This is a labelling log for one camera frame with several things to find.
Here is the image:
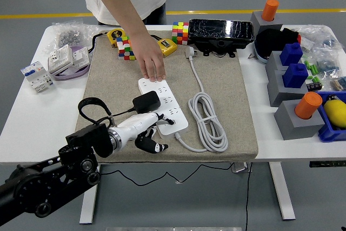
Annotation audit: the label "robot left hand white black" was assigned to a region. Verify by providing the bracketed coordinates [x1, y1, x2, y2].
[116, 111, 176, 154]

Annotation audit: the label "person's right hand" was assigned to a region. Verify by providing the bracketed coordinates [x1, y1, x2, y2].
[129, 34, 166, 82]

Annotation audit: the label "black power adapter plug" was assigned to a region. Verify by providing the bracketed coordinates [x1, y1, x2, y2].
[132, 90, 162, 115]

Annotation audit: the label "white power strip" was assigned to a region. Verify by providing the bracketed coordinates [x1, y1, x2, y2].
[138, 77, 189, 140]

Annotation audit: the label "yellow tape measure square label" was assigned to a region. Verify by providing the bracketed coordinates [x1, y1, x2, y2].
[151, 35, 178, 57]

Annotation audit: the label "colourful puzzle cube twisted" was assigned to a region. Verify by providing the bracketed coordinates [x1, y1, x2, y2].
[116, 35, 136, 61]

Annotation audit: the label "colourful puzzle cube tall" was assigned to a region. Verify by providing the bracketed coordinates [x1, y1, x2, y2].
[171, 21, 190, 45]

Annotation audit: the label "yellow tape measure round label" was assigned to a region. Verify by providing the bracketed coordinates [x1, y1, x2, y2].
[90, 28, 128, 52]

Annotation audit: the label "grey-brown mat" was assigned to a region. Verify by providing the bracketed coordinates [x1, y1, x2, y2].
[70, 29, 260, 163]

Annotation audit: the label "black cracked glossy device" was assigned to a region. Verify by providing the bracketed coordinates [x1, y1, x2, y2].
[188, 18, 255, 58]

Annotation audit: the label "plastic bag of metal nuts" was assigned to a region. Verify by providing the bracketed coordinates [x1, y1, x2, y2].
[44, 18, 101, 53]

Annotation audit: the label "white table leg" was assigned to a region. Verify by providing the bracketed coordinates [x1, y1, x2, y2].
[269, 162, 296, 221]
[79, 164, 101, 225]

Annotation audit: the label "white blue circuit breaker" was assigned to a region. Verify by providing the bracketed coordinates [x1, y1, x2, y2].
[20, 60, 55, 93]

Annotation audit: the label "grey block with hole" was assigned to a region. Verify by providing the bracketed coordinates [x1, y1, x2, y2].
[267, 70, 309, 107]
[265, 50, 290, 76]
[250, 11, 284, 36]
[274, 99, 326, 141]

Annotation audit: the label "black cloth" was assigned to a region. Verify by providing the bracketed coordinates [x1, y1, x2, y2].
[255, 27, 301, 56]

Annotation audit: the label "orange cylinder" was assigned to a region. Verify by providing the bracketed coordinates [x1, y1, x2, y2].
[261, 0, 280, 22]
[294, 91, 324, 120]

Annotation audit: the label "blue block with knob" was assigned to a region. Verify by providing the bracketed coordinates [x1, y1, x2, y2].
[280, 42, 304, 67]
[282, 63, 309, 89]

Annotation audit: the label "small black component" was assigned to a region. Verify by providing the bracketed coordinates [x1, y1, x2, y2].
[307, 76, 323, 91]

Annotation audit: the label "clear plastic parts bag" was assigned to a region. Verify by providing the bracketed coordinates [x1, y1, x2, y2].
[297, 24, 338, 52]

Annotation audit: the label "clear bag blue parts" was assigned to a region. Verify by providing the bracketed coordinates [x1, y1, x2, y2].
[315, 48, 341, 79]

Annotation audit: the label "blue plastic bin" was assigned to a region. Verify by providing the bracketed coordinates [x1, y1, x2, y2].
[316, 90, 346, 143]

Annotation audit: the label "clear bag brown parts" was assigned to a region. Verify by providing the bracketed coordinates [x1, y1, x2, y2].
[329, 76, 346, 91]

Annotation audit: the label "black table control panel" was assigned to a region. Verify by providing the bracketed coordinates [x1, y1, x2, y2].
[309, 160, 346, 168]

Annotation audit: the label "yellow rounded object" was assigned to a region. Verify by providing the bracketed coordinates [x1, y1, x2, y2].
[323, 98, 346, 129]

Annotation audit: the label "white power strip cord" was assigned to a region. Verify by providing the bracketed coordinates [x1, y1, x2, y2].
[174, 45, 229, 154]

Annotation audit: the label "thin black adapter cord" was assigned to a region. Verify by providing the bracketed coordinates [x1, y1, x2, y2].
[98, 108, 236, 186]

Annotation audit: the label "white switch panel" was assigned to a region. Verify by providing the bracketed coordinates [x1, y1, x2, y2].
[70, 46, 90, 67]

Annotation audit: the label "white wall socket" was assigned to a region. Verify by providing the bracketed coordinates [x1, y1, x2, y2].
[48, 43, 74, 74]

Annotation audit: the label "silver under-table bracket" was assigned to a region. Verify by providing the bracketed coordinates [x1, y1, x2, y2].
[231, 162, 254, 174]

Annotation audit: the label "black hanging cable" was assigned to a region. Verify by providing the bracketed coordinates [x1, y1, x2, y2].
[244, 162, 254, 231]

